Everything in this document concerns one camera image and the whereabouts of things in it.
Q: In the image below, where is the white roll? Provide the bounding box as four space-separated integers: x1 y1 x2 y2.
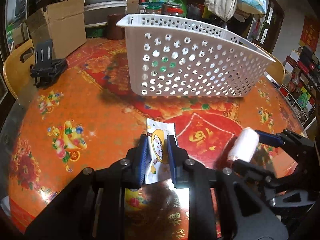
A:
227 127 259 163

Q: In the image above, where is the white printed snack packet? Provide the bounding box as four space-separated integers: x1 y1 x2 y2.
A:
145 118 176 184

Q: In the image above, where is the shelf with colourful boxes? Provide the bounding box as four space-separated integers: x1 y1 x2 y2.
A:
279 46 319 129

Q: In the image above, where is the right wooden chair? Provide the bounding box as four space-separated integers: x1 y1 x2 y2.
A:
266 54 285 85

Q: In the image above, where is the wooden chair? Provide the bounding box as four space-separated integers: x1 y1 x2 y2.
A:
3 39 35 100
266 54 285 85

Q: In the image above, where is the red patterned tablecloth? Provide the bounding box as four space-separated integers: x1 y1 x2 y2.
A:
5 38 303 232

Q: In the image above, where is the green fabric packet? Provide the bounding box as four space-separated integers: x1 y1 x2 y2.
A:
150 56 178 73

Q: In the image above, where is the white perforated plastic basket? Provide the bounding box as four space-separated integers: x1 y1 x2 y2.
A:
117 14 274 98

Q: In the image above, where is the dark brown cylindrical container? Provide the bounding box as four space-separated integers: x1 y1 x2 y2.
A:
106 14 125 40

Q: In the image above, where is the black phone stand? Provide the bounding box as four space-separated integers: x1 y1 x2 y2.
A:
30 39 68 88

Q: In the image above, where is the red lidded glass jar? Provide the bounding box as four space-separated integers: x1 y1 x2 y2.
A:
161 2 184 17

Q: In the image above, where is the left wooden chair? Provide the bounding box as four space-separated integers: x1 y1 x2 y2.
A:
3 39 35 100

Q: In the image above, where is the brown cardboard box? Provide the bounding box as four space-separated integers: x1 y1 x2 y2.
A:
26 0 87 59

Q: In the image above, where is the red wall hanging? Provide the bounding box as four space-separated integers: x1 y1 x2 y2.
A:
299 16 319 52

